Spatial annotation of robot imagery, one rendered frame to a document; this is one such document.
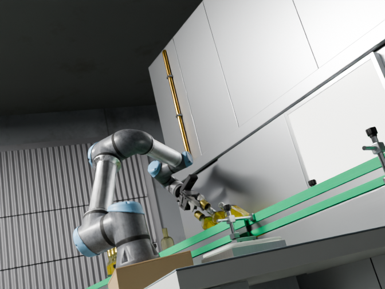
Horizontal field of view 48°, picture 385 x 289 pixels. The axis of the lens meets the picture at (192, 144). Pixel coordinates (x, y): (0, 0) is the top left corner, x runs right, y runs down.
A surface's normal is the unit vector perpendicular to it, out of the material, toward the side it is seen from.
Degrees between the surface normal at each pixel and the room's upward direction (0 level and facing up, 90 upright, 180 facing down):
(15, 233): 90
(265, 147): 90
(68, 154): 90
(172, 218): 90
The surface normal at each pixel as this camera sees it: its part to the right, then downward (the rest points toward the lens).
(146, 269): 0.27, -0.40
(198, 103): -0.83, -0.01
